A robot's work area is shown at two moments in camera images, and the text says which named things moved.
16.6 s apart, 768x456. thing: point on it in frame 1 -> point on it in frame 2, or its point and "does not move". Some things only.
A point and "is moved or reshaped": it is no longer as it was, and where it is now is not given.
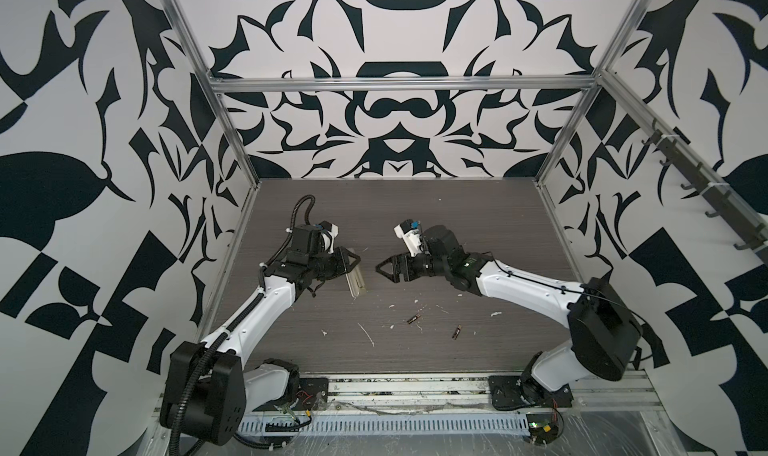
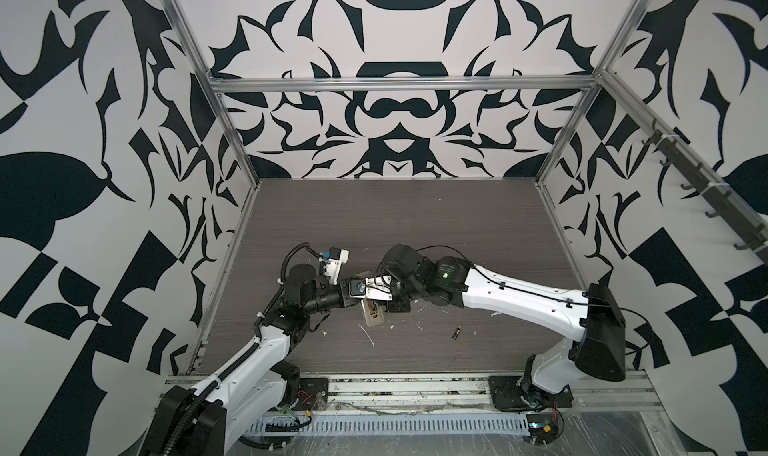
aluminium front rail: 436,395 does not move
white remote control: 355,281 is moved or reshaped
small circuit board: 542,427 does not move
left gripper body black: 327,265 -> 346,300
